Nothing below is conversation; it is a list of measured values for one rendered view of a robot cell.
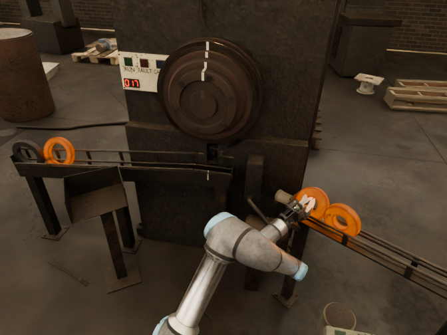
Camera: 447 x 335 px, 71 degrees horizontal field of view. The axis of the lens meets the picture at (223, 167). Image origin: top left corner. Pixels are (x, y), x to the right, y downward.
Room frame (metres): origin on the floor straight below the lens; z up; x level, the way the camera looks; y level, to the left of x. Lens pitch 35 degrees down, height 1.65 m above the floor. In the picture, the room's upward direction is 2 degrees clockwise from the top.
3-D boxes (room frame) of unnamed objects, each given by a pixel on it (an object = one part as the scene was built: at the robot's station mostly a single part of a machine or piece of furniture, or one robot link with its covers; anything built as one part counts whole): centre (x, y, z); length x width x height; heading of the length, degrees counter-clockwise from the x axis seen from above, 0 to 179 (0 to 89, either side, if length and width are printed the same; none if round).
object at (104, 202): (1.18, 0.62, 0.36); 0.26 x 0.20 x 0.72; 115
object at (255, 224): (1.15, -0.23, 0.27); 0.22 x 0.13 x 0.53; 80
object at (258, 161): (1.31, -0.16, 0.68); 0.11 x 0.08 x 0.24; 170
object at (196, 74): (1.24, 0.09, 1.11); 0.28 x 0.06 x 0.28; 80
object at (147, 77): (1.50, 0.39, 1.15); 0.26 x 0.02 x 0.18; 80
